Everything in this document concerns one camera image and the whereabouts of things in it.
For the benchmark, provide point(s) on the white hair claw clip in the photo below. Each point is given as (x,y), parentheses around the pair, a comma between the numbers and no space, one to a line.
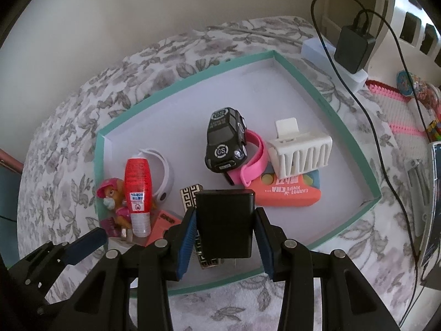
(299,155)

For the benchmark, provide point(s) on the grey floral blanket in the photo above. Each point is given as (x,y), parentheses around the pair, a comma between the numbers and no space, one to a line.
(69,110)

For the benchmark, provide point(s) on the dark cabinet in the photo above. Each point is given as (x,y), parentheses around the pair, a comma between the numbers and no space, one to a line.
(7,196)

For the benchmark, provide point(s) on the teal cardboard box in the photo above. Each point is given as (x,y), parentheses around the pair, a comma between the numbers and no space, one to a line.
(206,93)

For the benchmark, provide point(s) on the black toy car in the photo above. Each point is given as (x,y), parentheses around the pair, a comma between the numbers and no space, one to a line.
(224,134)

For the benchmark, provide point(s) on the white pink studded board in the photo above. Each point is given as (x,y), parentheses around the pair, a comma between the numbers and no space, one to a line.
(396,110)

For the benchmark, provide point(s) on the pink pole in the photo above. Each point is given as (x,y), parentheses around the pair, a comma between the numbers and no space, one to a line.
(8,160)

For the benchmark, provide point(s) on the black plug charger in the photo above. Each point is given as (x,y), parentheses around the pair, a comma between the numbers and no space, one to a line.
(225,224)

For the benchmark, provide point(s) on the pink wrist watch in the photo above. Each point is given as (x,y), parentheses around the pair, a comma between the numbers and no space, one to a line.
(255,169)

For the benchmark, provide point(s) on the colourful round toy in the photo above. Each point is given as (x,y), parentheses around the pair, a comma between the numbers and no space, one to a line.
(413,82)

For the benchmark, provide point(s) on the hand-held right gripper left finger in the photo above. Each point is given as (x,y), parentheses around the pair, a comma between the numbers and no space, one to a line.
(186,244)

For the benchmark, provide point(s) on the white wrist watch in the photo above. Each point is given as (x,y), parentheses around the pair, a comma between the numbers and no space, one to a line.
(165,172)

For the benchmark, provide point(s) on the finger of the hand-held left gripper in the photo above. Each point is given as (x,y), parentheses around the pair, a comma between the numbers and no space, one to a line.
(86,244)

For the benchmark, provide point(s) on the silver metal holder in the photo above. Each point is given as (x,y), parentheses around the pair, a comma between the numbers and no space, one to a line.
(417,196)

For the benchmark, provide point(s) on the red white bottle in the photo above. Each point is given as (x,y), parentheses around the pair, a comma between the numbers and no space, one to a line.
(137,179)

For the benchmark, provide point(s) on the pink puppy toy figure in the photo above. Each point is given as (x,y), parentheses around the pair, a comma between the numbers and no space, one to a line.
(110,196)

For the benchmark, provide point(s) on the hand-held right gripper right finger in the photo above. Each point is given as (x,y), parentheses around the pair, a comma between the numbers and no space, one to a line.
(265,244)

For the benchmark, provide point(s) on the black power adapter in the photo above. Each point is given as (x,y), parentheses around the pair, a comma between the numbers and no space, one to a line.
(353,48)

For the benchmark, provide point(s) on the white cutout furniture panel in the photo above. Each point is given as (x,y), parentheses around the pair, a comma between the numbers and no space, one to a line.
(396,17)

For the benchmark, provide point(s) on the white power strip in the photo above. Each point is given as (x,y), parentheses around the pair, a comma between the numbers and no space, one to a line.
(317,51)

